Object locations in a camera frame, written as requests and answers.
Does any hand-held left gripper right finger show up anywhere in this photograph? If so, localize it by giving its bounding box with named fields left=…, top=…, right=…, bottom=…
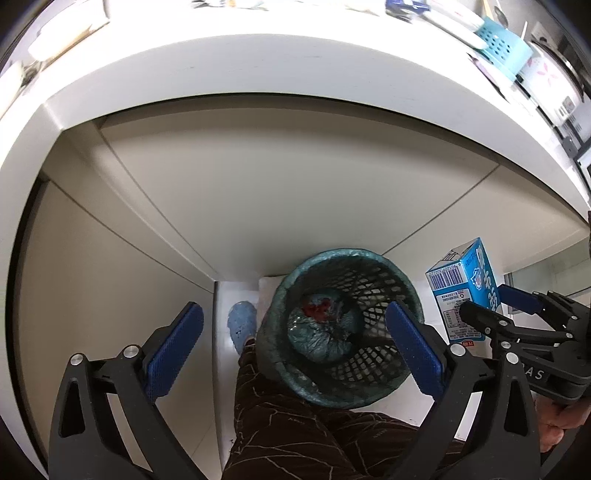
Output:
left=385, top=300, right=542, bottom=480

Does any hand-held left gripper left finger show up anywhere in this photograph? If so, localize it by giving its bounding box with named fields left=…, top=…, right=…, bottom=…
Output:
left=48, top=301, right=205, bottom=480

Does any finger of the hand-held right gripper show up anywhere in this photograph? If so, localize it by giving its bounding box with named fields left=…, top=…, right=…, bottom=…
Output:
left=459, top=301, right=571, bottom=358
left=499, top=285, right=566, bottom=324

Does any blue milk carton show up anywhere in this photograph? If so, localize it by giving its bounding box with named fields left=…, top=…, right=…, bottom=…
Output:
left=425, top=237, right=504, bottom=344

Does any mesh wastebasket with green liner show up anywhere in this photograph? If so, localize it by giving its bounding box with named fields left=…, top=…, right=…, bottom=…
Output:
left=255, top=248, right=426, bottom=408

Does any person's right hand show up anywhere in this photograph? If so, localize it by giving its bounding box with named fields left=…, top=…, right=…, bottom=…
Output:
left=536, top=397, right=591, bottom=454

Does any light blue slipper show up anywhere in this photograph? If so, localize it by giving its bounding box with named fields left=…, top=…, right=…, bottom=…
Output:
left=227, top=301, right=259, bottom=356

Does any crumpled green plastic bag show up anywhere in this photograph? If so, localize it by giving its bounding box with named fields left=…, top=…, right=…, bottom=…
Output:
left=287, top=291, right=365, bottom=365

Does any person's leg in brown trousers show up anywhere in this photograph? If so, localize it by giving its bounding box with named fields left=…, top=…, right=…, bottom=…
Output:
left=222, top=342, right=467, bottom=480

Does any black electronic device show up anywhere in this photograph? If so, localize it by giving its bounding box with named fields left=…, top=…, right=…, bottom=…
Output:
left=561, top=115, right=591, bottom=160

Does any white floral rice cooker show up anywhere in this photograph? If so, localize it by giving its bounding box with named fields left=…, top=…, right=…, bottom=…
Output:
left=512, top=39, right=585, bottom=134

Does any blue plastic utensil basket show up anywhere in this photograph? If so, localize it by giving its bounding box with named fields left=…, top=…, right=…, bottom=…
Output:
left=475, top=16, right=534, bottom=77

